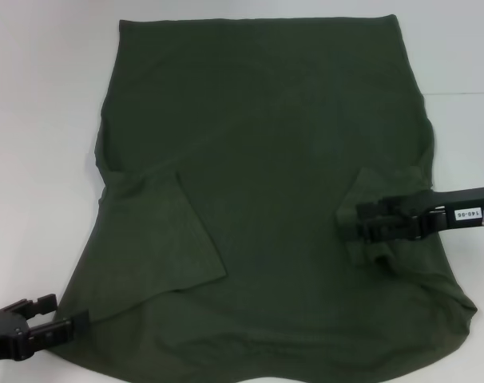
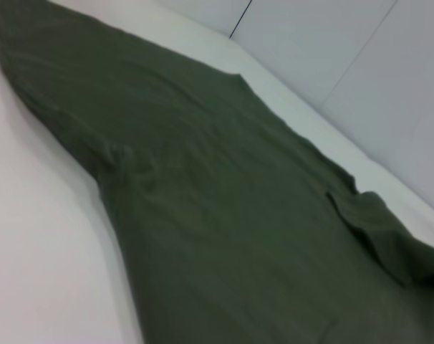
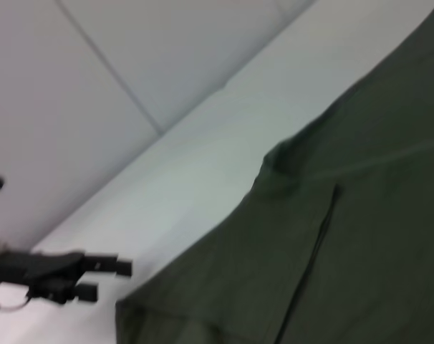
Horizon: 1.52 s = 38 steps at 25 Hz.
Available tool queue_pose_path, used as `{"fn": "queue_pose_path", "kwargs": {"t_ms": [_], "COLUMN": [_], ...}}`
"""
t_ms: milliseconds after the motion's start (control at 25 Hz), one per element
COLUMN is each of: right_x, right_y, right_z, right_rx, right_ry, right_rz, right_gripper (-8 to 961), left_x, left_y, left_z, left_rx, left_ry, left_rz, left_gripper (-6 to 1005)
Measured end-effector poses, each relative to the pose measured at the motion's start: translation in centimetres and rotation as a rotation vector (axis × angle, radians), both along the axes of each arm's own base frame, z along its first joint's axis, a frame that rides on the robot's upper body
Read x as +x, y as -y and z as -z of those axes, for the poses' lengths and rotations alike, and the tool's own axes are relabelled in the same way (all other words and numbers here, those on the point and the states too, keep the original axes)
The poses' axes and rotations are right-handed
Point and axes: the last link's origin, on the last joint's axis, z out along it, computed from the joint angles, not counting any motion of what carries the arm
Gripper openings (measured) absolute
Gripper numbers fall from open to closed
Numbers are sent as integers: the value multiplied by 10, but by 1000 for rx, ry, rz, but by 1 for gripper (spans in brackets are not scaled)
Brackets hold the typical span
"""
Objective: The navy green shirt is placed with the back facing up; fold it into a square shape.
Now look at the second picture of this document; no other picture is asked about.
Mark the dark green shirt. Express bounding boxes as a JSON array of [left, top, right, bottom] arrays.
[[0, 0, 434, 344]]

